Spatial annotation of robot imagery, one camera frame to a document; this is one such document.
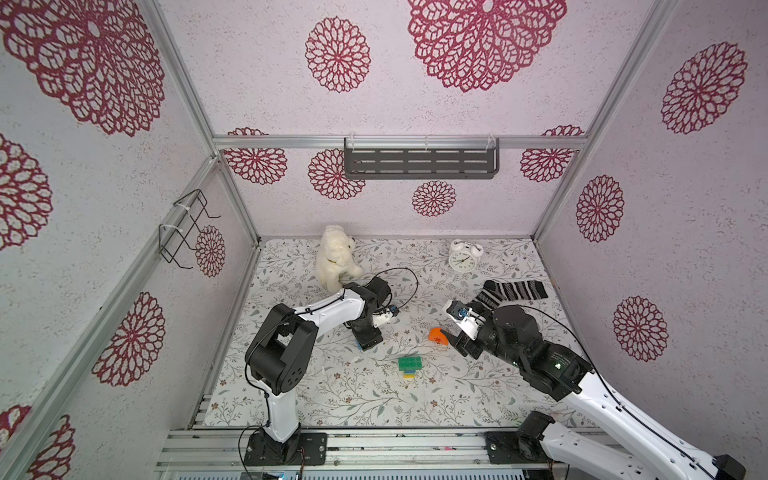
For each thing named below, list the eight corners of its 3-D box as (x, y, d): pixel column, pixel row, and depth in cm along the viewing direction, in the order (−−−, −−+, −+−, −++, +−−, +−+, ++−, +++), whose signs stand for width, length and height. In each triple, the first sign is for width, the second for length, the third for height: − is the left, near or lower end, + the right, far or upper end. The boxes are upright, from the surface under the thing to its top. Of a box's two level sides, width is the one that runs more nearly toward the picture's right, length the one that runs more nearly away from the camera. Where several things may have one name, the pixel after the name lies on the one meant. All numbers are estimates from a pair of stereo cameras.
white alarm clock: (444, 269, 114) (450, 245, 103) (446, 261, 116) (452, 237, 106) (473, 277, 111) (482, 253, 101) (475, 269, 114) (484, 245, 104)
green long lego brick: (398, 376, 88) (399, 367, 82) (398, 365, 90) (399, 356, 84) (420, 376, 88) (423, 367, 82) (419, 365, 90) (422, 356, 84)
